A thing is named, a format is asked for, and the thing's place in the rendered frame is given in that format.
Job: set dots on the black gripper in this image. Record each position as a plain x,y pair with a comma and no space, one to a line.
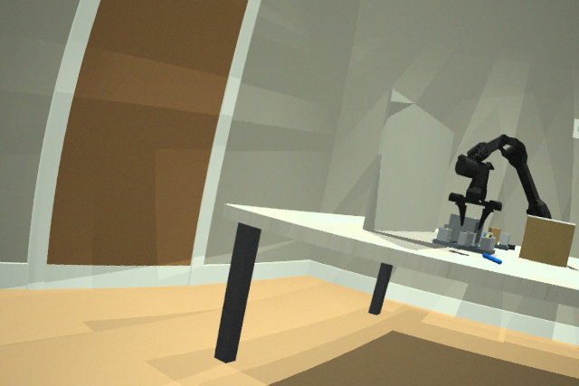
489,206

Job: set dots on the blue cylinder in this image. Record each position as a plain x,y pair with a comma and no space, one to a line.
486,256

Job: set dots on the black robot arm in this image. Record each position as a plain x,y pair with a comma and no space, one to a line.
471,166

